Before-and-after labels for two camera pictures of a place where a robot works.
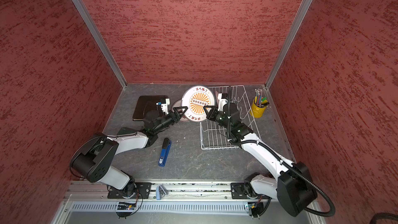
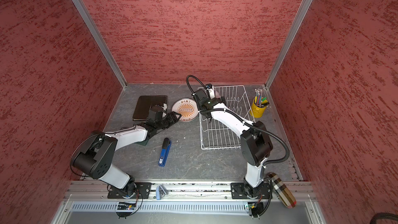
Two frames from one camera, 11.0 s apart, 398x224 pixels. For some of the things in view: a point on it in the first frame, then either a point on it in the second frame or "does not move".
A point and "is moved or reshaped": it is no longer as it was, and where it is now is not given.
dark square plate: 145,103 does not move
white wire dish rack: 213,136 does not move
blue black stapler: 166,147 does not move
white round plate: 195,98 is moved or reshaped
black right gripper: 211,114 → 223,98
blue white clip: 161,192 does not move
